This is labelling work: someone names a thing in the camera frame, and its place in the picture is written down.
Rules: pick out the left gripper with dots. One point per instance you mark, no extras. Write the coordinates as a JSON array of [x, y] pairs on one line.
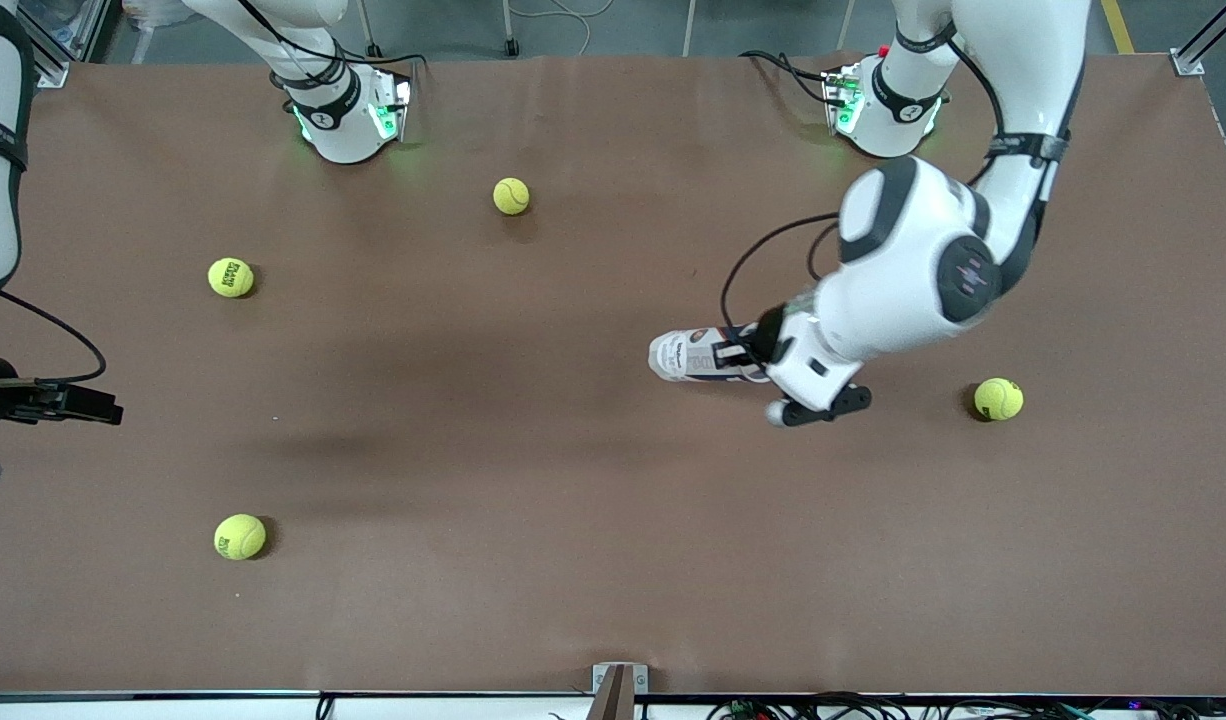
[[770, 335]]

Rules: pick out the clear Wilson tennis ball can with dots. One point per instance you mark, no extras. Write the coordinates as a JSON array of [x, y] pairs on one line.
[[683, 355]]

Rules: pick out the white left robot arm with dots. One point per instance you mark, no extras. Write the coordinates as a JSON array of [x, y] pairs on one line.
[[913, 250]]

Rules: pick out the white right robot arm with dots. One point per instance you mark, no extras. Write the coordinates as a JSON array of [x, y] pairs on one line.
[[338, 125]]

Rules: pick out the yellow-green tennis ball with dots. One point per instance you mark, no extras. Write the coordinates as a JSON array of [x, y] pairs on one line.
[[231, 277], [998, 399], [511, 196], [240, 537]]

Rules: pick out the brown table cover sheet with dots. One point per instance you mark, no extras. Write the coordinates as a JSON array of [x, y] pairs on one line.
[[573, 550]]

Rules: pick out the metal stand leg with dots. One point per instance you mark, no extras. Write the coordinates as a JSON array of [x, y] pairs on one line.
[[847, 25], [689, 30], [511, 30], [370, 30]]

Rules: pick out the aluminium frame post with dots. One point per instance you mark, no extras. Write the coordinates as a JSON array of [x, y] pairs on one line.
[[53, 60], [1198, 50]]

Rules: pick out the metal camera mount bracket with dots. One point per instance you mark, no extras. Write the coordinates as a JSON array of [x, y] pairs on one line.
[[618, 690]]

